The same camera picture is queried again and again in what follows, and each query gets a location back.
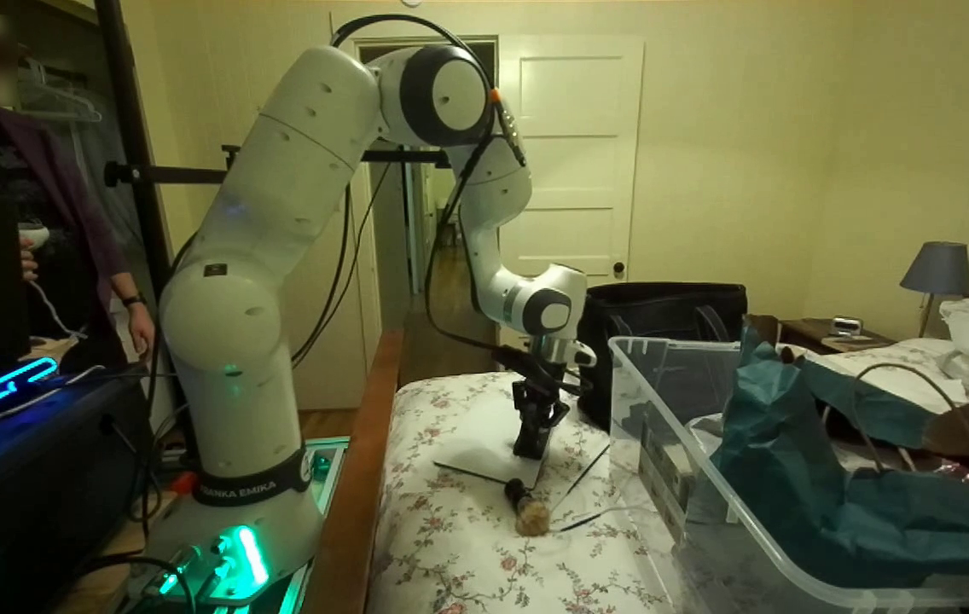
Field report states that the printed paper label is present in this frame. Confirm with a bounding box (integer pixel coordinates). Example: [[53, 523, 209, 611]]
[[634, 433, 697, 540]]

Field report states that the grey bedside lamp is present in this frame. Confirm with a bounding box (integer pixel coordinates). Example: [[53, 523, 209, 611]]
[[897, 240, 969, 337]]

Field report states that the white panel door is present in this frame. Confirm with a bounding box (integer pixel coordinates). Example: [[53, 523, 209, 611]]
[[501, 31, 648, 288]]

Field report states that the black computer with blue light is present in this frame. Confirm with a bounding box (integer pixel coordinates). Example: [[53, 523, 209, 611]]
[[0, 353, 156, 614]]

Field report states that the small shaving brush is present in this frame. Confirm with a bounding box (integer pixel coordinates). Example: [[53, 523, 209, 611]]
[[501, 474, 557, 540]]

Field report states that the dark wooden nightstand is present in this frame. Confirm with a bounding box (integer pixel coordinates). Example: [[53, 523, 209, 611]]
[[778, 315, 897, 354]]

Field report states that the wooden bed frame rail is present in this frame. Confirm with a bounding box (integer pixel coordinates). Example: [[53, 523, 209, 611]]
[[307, 326, 410, 614]]

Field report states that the green lit robot platform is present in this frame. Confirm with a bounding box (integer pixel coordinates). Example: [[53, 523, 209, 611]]
[[118, 438, 350, 614]]

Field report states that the clear plastic storage bin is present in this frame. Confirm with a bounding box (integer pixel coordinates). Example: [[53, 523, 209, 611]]
[[604, 332, 969, 614]]

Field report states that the black camera stand pole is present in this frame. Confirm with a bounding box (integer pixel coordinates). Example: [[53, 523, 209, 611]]
[[90, 0, 452, 299]]

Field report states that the floral bedsheet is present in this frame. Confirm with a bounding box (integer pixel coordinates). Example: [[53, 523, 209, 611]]
[[364, 368, 692, 614]]

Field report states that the black fabric bag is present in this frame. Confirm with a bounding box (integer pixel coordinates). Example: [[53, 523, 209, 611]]
[[572, 279, 749, 433]]

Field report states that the white pad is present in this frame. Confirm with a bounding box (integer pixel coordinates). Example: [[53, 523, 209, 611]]
[[431, 438, 564, 490]]

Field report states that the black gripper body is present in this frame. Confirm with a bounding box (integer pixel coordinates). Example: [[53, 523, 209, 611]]
[[507, 368, 572, 431]]

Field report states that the teal cloth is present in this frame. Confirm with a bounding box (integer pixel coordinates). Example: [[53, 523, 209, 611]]
[[711, 326, 969, 578]]

